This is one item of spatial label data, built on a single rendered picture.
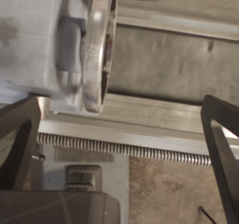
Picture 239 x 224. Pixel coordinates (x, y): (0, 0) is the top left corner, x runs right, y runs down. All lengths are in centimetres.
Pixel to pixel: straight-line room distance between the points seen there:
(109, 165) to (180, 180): 60
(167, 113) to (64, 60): 39
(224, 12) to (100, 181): 103
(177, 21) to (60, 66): 40
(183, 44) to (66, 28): 50
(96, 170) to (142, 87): 69
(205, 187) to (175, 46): 122
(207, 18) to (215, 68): 20
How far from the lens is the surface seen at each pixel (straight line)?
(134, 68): 76
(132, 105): 65
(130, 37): 76
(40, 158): 104
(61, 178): 140
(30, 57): 34
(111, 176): 135
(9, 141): 88
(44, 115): 45
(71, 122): 66
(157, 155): 81
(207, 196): 181
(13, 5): 36
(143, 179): 165
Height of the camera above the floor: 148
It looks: 82 degrees down
